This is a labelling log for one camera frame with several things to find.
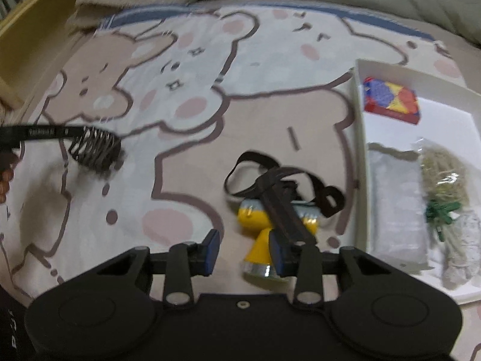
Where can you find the person's left hand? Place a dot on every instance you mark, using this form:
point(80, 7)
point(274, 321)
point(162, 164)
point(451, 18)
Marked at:
point(5, 182)

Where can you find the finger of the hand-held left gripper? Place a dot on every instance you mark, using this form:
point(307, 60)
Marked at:
point(37, 134)

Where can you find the grey wrapped packet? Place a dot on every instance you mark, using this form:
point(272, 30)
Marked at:
point(394, 210)

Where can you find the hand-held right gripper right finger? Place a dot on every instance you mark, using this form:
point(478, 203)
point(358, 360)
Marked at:
point(277, 254)

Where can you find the wooden headboard shelf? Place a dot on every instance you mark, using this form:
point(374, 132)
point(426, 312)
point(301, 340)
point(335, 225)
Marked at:
point(34, 26)

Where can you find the white crumpled packet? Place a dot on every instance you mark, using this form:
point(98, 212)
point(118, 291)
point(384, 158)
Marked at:
point(462, 255)

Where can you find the person's black garment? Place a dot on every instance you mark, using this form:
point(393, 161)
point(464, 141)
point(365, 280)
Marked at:
point(11, 327)

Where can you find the bag of beige rubber bands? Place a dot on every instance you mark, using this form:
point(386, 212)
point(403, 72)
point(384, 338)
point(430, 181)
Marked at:
point(443, 176)

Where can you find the white cardboard box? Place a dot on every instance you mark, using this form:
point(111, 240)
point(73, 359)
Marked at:
point(447, 120)

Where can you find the bear printed blanket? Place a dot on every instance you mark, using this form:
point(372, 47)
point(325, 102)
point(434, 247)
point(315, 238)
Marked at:
point(263, 64)

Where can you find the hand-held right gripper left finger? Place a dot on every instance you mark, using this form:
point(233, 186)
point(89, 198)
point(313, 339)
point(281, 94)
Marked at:
point(210, 252)

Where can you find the colourful card box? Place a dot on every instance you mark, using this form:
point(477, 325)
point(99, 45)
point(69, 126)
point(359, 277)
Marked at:
point(390, 99)

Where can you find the brown hair claw clip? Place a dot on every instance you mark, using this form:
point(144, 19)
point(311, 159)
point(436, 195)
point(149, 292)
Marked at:
point(96, 152)

